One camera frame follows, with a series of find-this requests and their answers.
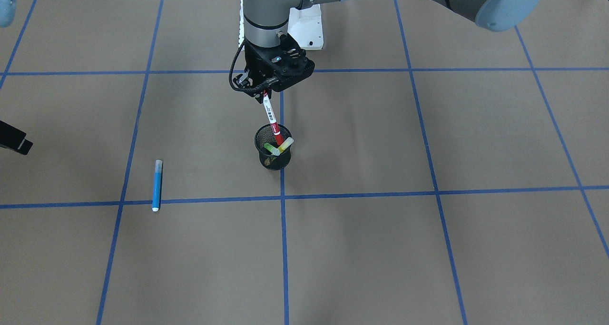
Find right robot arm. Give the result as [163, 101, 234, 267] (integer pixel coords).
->
[0, 0, 33, 156]

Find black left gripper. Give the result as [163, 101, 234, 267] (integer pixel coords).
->
[245, 39, 315, 93]

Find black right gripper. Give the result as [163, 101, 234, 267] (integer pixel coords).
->
[0, 121, 33, 155]

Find red white marker pen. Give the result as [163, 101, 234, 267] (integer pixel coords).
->
[262, 89, 285, 146]

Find yellow highlighter pen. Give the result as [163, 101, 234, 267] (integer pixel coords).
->
[278, 137, 294, 154]

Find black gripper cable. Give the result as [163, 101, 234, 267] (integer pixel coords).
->
[229, 39, 263, 97]

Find black mesh pen cup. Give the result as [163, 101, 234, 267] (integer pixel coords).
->
[254, 124, 294, 171]

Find blue marker pen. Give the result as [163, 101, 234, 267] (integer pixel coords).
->
[151, 159, 163, 212]

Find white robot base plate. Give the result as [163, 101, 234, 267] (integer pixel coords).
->
[238, 4, 324, 50]

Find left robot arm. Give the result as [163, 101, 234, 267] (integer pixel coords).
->
[230, 0, 540, 98]

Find green highlighter pen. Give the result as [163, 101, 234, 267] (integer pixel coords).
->
[264, 143, 281, 156]

